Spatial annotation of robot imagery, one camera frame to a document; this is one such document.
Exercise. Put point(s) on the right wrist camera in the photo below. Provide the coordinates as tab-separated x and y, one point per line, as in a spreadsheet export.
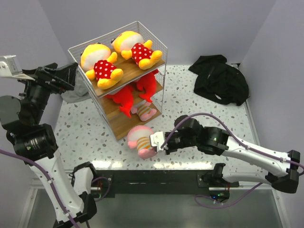
157	141

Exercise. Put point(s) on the yellow plush red dotted dress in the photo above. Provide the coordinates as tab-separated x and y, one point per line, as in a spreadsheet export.
97	61

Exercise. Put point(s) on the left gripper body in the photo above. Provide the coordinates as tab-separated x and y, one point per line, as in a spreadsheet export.
46	85

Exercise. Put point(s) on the grey cloth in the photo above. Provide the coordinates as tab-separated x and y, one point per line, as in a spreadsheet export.
80	92

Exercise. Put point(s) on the black jacket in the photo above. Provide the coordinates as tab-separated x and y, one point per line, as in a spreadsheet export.
219	82

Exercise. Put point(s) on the red shark plush front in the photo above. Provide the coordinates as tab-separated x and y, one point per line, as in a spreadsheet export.
124	97

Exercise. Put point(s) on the white wire wooden shelf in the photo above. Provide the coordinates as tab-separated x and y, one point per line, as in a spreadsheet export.
118	122

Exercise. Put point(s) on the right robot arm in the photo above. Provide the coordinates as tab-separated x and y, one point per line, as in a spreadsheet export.
275	168

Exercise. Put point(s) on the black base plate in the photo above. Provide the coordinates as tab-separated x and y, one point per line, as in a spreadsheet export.
176	182

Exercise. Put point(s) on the pink plush striped hat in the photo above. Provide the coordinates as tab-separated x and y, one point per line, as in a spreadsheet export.
143	110
139	138

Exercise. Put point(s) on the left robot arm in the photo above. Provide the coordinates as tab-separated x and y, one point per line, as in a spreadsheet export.
35	143

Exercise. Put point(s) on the red shark plush back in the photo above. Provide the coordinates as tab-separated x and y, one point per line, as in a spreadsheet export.
147	83

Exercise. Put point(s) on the red shark plush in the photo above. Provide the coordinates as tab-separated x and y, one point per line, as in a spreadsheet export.
147	83
124	97

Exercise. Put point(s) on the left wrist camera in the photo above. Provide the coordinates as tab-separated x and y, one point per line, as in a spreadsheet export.
10	68

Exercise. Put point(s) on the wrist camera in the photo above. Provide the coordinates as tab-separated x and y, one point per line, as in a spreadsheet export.
157	141
10	68

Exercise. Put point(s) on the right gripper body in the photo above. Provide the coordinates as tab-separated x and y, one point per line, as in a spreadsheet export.
176	141

